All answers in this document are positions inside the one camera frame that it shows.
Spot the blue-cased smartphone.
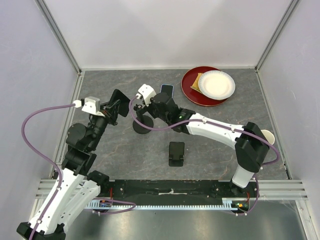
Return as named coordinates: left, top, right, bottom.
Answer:
left=160, top=84, right=174, bottom=97

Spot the aluminium corner post right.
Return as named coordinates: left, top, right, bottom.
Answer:
left=254, top=0, right=302, bottom=73

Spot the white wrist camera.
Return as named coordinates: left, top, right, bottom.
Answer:
left=72, top=96, right=105, bottom=117
left=135, top=84, right=156, bottom=106

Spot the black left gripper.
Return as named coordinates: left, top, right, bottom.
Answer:
left=88, top=98, right=121, bottom=150

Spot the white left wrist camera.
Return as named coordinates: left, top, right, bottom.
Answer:
left=72, top=96, right=105, bottom=117

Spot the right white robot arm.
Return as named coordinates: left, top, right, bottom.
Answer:
left=146, top=92, right=275, bottom=197

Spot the light blue mug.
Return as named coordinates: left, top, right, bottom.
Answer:
left=261, top=129, right=276, bottom=145

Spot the aluminium corner post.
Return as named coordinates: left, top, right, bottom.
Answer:
left=254, top=0, right=302, bottom=73
left=35, top=0, right=82, bottom=75

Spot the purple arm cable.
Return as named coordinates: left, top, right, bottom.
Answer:
left=21, top=104, right=137, bottom=240
left=128, top=96, right=280, bottom=218

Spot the black round-base clamp stand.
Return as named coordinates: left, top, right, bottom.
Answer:
left=132, top=103, right=155, bottom=136

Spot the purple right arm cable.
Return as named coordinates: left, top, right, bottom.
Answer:
left=128, top=96, right=280, bottom=218

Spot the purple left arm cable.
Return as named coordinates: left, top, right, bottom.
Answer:
left=21, top=104, right=137, bottom=240

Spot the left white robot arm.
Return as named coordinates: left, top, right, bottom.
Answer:
left=16, top=97, right=121, bottom=240

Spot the black folding phone stand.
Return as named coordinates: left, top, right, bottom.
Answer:
left=168, top=142, right=185, bottom=167

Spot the aluminium frame rail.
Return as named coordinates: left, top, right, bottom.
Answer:
left=34, top=178, right=308, bottom=201

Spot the aluminium corner post left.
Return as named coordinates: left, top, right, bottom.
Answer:
left=35, top=0, right=82, bottom=75

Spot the slotted cable duct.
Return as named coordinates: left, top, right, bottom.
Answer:
left=84, top=199, right=250, bottom=212

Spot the yellow sponge cloth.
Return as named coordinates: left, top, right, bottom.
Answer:
left=190, top=73, right=203, bottom=93

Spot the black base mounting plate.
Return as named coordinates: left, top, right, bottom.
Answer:
left=98, top=179, right=258, bottom=207

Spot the round red tray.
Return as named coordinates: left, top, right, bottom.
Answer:
left=181, top=66, right=227, bottom=107

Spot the black smartphone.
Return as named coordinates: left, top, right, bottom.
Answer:
left=109, top=89, right=130, bottom=117

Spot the white paper plate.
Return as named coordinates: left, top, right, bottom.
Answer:
left=198, top=70, right=236, bottom=101

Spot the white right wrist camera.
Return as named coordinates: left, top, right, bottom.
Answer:
left=135, top=84, right=156, bottom=106

